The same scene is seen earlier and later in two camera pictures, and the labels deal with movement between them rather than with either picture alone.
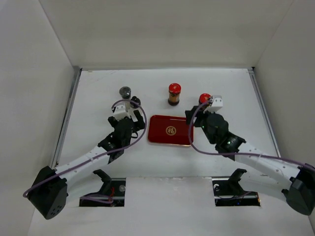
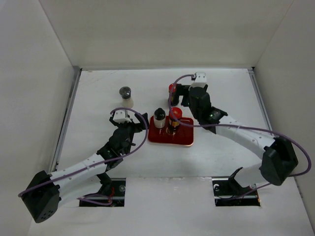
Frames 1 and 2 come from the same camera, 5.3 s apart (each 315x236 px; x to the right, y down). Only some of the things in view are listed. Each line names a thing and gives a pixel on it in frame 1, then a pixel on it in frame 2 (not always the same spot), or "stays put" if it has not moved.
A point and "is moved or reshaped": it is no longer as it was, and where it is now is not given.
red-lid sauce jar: x=174 y=91 stays put
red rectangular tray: x=169 y=130 stays put
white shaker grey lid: x=124 y=92 stays put
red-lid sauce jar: x=204 y=99 is moved or reshaped
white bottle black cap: x=137 y=100 → x=159 y=118
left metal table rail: x=66 y=119 stays put
